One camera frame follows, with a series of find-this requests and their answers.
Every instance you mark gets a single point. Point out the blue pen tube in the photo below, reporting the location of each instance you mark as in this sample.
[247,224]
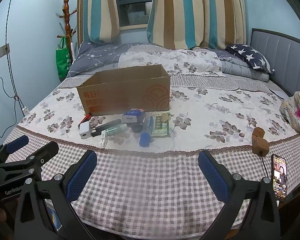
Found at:
[145,138]

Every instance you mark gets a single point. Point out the black cylindrical tube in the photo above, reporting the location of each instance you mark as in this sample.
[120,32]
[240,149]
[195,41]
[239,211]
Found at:
[111,123]

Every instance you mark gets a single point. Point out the black smartphone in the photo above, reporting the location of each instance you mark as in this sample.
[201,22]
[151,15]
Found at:
[279,177]

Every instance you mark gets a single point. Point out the brown striped mat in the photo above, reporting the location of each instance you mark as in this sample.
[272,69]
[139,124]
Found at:
[207,82]

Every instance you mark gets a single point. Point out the brown cardboard box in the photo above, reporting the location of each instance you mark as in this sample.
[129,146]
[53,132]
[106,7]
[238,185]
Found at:
[120,95]

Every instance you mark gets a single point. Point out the printed plastic bag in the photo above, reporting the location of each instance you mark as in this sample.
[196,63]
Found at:
[295,112]

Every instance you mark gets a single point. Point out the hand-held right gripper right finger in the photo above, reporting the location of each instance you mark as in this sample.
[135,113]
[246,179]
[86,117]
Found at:
[213,177]

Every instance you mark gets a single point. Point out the green glue stick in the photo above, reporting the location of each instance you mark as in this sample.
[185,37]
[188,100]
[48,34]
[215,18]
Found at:
[114,130]

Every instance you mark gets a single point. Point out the grey padded headboard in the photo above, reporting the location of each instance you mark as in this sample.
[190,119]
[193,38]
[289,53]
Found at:
[282,55]

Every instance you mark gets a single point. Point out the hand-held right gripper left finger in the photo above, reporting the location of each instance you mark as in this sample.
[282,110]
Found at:
[82,176]

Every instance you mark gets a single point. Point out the white plastic clip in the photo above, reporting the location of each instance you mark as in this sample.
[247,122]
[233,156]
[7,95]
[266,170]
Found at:
[104,142]

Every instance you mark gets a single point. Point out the red and black small box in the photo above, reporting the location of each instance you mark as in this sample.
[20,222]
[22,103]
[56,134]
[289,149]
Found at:
[86,118]

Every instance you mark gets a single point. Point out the blue printed pack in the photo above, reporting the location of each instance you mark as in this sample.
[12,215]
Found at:
[131,118]

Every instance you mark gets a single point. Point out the white charger plug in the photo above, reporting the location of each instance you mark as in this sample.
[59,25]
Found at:
[84,130]

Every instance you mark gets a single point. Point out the grey-blue patterned quilt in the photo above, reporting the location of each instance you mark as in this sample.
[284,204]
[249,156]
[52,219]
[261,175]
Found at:
[97,55]

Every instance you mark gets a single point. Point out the white plastic rod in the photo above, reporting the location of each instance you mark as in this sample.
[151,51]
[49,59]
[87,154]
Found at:
[71,51]

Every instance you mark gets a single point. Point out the grey folded quilt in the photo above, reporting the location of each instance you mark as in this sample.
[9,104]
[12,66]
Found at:
[240,70]

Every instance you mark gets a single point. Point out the green snack packet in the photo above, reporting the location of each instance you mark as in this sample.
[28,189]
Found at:
[160,128]

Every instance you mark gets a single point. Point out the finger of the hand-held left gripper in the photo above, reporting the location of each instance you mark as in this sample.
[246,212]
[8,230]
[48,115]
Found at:
[43,152]
[18,143]

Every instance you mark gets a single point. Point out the narrow striped curtain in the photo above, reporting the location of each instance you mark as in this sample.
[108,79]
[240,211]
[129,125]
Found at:
[100,10]

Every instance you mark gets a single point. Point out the navy star pillow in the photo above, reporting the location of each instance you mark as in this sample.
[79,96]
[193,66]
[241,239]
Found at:
[250,55]

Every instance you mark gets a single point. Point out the white floral quilt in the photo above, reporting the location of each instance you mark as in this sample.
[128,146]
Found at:
[185,60]

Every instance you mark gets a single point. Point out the green shopping bag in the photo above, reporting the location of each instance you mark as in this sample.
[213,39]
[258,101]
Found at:
[62,60]

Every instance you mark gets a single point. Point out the wooden coat rack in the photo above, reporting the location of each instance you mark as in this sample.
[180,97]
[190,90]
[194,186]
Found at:
[67,12]

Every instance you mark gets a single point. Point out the wide striped curtain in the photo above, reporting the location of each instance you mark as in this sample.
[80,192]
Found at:
[197,15]

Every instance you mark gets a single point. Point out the window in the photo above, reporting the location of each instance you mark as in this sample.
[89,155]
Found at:
[135,10]

